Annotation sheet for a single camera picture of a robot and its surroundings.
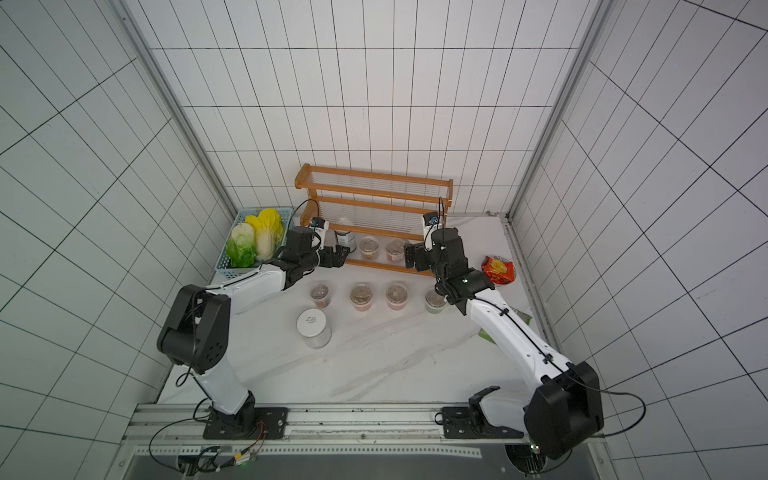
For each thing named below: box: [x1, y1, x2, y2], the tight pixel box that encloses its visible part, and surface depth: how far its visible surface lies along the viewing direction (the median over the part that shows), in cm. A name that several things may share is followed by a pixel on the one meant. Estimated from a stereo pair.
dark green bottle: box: [334, 230, 357, 253], surface depth 102 cm
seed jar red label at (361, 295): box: [350, 283, 374, 311], surface depth 92 cm
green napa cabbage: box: [226, 222, 257, 268], surface depth 101 cm
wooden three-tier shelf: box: [294, 163, 453, 277], surface depth 102 cm
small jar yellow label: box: [359, 235, 380, 260], surface depth 103 cm
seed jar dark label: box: [310, 282, 331, 308], surface depth 92 cm
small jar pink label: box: [385, 238, 405, 263], surface depth 102 cm
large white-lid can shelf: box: [296, 308, 333, 349], surface depth 83 cm
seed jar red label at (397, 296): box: [386, 283, 408, 311], surface depth 92 cm
